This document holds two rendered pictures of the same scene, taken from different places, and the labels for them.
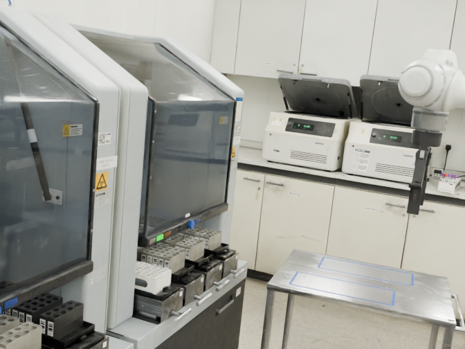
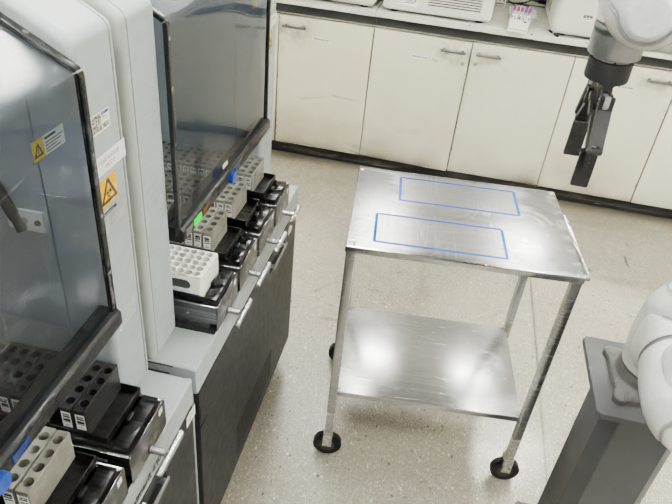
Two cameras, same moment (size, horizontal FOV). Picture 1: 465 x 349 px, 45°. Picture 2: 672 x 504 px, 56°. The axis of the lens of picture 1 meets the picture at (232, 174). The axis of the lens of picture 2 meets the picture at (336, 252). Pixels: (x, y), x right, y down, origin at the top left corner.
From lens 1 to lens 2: 0.58 m
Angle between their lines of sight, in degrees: 28
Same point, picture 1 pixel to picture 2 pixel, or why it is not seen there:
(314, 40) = not seen: outside the picture
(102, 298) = (137, 336)
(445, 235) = (511, 86)
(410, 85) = (639, 22)
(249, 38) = not seen: outside the picture
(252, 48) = not seen: outside the picture
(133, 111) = (135, 52)
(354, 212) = (400, 62)
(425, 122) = (616, 51)
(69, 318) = (103, 395)
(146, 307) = (193, 313)
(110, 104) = (98, 58)
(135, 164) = (150, 134)
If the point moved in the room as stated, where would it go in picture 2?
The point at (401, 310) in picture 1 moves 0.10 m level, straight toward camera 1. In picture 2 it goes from (519, 266) to (523, 290)
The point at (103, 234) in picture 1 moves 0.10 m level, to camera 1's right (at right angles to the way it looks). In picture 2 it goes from (124, 259) to (184, 257)
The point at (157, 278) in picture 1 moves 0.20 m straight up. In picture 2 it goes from (203, 275) to (200, 194)
